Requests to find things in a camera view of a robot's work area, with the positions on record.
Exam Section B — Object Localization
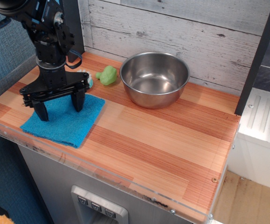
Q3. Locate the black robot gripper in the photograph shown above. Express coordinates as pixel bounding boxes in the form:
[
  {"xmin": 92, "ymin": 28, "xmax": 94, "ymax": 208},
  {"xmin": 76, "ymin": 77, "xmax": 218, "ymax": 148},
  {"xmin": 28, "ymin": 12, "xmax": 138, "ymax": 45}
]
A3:
[{"xmin": 20, "ymin": 63, "xmax": 89, "ymax": 121}]

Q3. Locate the blue knitted cloth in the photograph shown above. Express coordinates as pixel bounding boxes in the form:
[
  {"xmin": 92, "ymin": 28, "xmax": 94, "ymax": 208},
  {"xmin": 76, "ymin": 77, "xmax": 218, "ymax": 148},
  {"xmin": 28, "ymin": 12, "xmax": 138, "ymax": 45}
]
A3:
[{"xmin": 21, "ymin": 94, "xmax": 105, "ymax": 148}]

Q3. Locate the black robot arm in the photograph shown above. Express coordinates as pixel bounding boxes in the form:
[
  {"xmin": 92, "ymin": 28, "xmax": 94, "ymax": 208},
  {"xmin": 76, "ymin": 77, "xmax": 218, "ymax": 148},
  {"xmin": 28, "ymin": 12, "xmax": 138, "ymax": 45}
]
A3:
[{"xmin": 0, "ymin": 0, "xmax": 90, "ymax": 121}]

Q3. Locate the teal toy hair brush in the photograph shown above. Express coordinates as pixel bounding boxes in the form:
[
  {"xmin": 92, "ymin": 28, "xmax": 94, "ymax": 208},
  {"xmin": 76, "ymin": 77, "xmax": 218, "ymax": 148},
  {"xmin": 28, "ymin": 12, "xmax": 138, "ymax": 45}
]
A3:
[{"xmin": 77, "ymin": 69, "xmax": 93, "ymax": 88}]

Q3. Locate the clear acrylic table guard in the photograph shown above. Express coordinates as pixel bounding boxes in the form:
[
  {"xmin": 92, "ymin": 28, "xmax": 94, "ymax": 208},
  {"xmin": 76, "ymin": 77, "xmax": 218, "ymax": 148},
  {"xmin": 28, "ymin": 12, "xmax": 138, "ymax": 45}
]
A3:
[{"xmin": 0, "ymin": 118, "xmax": 241, "ymax": 223}]

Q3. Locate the grey cabinet front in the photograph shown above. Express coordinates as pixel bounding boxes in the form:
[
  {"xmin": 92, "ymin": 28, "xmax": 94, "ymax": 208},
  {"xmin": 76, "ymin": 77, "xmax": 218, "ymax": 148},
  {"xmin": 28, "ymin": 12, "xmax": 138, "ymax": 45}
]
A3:
[{"xmin": 19, "ymin": 145, "xmax": 210, "ymax": 224}]

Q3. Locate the stainless steel bowl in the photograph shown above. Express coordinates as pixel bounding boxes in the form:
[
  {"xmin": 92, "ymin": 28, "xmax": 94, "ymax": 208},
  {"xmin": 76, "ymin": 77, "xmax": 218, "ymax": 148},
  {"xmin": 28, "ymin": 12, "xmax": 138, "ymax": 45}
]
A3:
[{"xmin": 120, "ymin": 52, "xmax": 190, "ymax": 109}]

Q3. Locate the silver dispenser button panel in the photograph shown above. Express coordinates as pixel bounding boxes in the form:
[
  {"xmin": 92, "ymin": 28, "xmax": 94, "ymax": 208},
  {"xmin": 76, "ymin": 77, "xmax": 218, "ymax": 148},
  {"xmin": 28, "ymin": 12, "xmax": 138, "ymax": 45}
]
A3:
[{"xmin": 71, "ymin": 185, "xmax": 129, "ymax": 224}]

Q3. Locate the white ribbed side counter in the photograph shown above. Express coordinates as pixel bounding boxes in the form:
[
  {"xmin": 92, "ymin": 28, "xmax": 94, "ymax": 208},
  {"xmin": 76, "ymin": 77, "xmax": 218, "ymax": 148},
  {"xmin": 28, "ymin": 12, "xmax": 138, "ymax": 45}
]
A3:
[{"xmin": 228, "ymin": 88, "xmax": 270, "ymax": 187}]

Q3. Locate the dark grey left post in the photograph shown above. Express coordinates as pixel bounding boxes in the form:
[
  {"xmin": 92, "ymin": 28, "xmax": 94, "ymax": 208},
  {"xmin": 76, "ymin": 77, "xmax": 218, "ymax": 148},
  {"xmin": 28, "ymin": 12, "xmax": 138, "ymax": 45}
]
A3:
[{"xmin": 59, "ymin": 0, "xmax": 84, "ymax": 55}]

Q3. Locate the dark grey post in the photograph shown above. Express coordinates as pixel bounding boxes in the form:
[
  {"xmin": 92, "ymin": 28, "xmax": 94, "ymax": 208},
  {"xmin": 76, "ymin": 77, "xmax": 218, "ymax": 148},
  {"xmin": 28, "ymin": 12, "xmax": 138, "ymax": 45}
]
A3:
[
  {"xmin": 59, "ymin": 0, "xmax": 84, "ymax": 55},
  {"xmin": 234, "ymin": 13, "xmax": 270, "ymax": 116}
]

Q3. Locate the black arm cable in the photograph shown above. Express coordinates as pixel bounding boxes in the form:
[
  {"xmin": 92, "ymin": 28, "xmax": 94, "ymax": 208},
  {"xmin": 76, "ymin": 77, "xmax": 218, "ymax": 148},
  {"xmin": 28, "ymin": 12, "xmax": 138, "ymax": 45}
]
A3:
[{"xmin": 0, "ymin": 17, "xmax": 83, "ymax": 70}]

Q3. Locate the dark grey right post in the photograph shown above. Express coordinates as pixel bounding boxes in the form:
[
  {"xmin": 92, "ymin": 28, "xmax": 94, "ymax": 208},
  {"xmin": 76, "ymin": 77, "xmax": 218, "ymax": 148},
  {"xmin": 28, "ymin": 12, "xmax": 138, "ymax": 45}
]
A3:
[{"xmin": 234, "ymin": 13, "xmax": 270, "ymax": 116}]

